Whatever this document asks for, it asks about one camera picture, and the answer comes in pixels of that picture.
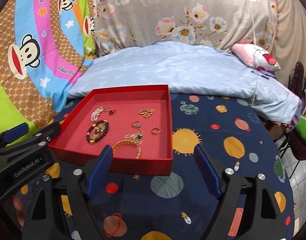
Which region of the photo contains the gold woven bangle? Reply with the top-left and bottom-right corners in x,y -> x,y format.
112,140 -> 142,159

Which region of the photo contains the dark bead bracelet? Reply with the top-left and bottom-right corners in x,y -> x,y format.
85,119 -> 110,145

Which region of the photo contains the white pearl bracelet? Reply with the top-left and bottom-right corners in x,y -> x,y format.
90,106 -> 104,123

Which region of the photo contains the red jewelry box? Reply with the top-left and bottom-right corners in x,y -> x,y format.
49,85 -> 173,176

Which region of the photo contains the gold chain necklace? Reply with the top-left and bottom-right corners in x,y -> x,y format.
138,108 -> 156,120

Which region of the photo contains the person's left hand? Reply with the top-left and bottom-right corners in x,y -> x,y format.
12,195 -> 25,227

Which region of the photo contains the navy planet print blanket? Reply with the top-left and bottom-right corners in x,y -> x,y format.
17,93 -> 295,240

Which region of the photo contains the dark chair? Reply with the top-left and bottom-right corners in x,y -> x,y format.
278,61 -> 306,178

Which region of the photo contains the colourful monkey cartoon quilt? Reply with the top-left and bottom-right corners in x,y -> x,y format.
0,0 -> 95,132

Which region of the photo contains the pink white plush pillow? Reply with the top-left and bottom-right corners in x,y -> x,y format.
231,43 -> 281,72

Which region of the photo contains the beige curtain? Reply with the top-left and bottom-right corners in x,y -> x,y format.
272,0 -> 306,86

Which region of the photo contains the grey floral bedsheet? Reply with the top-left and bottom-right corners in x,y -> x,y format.
94,0 -> 277,56

